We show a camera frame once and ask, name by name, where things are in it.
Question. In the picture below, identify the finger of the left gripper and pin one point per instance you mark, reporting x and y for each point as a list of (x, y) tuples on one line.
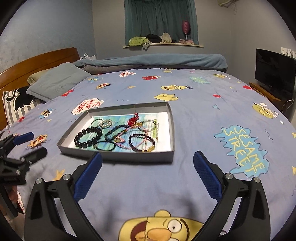
[(18, 140), (34, 156)]

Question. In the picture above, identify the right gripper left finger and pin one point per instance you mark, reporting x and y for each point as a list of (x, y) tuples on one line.
[(42, 220)]

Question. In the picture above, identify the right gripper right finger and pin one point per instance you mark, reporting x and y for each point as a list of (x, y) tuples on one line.
[(241, 212)]

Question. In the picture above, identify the thin silver bangle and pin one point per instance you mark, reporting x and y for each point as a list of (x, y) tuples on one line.
[(147, 125), (97, 123)]

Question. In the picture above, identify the red bead gold charm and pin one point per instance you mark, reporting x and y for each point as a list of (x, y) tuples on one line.
[(134, 122)]

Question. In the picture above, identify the person's left hand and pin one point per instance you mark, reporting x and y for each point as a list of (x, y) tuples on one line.
[(13, 194)]

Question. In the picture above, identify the black white striped pillow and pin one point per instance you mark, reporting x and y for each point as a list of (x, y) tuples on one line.
[(17, 103)]

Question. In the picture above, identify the olive green pillow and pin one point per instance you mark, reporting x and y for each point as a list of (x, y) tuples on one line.
[(33, 78)]

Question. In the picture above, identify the wooden headboard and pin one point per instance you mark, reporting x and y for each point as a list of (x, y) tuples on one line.
[(16, 76)]

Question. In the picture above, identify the grey blue pillow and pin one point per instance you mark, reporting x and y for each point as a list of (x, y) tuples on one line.
[(56, 81)]

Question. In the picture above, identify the grey folded blanket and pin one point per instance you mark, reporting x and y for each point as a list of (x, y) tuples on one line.
[(109, 69)]

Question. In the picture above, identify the white plastic bag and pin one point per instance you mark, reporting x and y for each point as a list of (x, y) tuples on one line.
[(87, 57)]

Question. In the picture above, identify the grey shallow cardboard box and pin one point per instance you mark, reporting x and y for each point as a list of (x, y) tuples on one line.
[(146, 158)]

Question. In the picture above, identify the blue green printed paper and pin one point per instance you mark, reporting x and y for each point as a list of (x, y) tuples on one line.
[(115, 135)]

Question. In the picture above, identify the wooden tv stand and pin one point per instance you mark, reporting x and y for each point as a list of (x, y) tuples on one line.
[(280, 104)]

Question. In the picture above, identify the green cloth on sill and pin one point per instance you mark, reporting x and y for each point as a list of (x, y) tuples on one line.
[(138, 41)]

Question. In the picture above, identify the black flat television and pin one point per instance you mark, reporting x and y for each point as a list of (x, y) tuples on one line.
[(276, 71)]

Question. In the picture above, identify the black cloth on sill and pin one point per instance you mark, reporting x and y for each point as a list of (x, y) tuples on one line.
[(153, 38)]

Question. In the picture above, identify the teal curtain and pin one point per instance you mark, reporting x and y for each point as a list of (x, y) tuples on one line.
[(158, 17)]

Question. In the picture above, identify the teal folded blanket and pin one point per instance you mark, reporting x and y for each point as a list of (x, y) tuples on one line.
[(164, 60)]

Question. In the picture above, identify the wooden window sill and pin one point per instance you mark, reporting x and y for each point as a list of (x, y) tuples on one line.
[(168, 44)]

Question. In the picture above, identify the beige cloth on sill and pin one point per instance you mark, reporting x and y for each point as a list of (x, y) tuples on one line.
[(165, 38)]

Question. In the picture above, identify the pink cloth on sill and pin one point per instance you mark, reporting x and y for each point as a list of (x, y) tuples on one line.
[(187, 42)]

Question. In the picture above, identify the pink balloon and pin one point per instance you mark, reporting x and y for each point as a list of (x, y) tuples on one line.
[(186, 28)]

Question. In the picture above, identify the white wall hooks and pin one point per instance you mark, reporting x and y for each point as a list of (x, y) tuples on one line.
[(288, 52)]

